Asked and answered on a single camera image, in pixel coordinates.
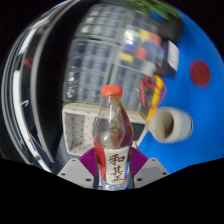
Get yellow multimeter with red leads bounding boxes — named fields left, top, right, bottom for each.
left=139, top=74, right=166, bottom=121

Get clear red-capped drink bottle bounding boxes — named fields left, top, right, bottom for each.
left=92, top=84, right=134, bottom=191

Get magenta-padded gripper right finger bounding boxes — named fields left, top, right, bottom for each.
left=127, top=146, right=170, bottom=190

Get grey small-parts drawer cabinet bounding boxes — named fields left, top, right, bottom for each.
left=111, top=63, right=148, bottom=111
left=63, top=38, right=119, bottom=103
left=74, top=3, right=141, bottom=43

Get white and grey mug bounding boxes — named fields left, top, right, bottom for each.
left=146, top=106, right=194, bottom=144

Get black flat carrying case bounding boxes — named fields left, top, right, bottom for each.
left=163, top=16, right=185, bottom=44

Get clear organizer box coloured parts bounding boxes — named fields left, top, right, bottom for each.
left=118, top=26, right=164, bottom=76

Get green potted plant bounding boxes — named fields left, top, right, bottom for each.
left=123, top=0, right=181, bottom=21

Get white perforated tray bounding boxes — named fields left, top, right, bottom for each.
left=61, top=102, right=148, bottom=158

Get dark workbench shelf unit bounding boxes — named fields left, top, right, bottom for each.
left=0, top=0, right=98, bottom=173

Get small black box white label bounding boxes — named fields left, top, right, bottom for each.
left=156, top=41, right=181, bottom=79

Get flat round red coaster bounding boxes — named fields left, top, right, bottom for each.
left=189, top=59, right=212, bottom=88

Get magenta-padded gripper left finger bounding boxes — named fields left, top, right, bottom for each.
left=56, top=148, right=100, bottom=190

